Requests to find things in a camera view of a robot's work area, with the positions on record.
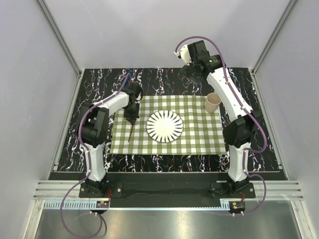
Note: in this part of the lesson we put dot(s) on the beige paper cup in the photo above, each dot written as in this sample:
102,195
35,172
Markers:
212,102

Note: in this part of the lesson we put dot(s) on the right aluminium frame post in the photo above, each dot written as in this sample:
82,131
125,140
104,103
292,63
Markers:
276,31

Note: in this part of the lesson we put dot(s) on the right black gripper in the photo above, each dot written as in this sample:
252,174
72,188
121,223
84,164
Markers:
187,70

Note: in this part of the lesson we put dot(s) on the left aluminium frame post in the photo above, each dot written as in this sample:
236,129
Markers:
58,35

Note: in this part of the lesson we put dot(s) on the white blue striped plate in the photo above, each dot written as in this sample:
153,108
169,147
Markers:
164,126

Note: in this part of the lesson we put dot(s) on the aluminium frame post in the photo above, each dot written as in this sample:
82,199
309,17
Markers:
58,35
276,31

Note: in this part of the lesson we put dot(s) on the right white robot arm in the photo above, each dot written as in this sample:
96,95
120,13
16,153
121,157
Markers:
243,119

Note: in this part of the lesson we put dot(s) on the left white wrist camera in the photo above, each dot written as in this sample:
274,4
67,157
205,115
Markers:
184,54

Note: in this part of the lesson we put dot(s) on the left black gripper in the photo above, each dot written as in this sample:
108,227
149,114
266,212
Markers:
132,118

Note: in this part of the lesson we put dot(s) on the blue plastic knife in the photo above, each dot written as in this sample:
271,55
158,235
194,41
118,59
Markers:
128,78

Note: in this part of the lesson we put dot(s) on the green checkered cloth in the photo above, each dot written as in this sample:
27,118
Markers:
202,131

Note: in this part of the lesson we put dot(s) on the brown wooden fork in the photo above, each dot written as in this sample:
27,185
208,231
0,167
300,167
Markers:
131,130

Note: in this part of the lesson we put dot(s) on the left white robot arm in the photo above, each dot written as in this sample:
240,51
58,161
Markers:
94,122

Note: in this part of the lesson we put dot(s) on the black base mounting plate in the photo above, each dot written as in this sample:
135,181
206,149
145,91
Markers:
212,184

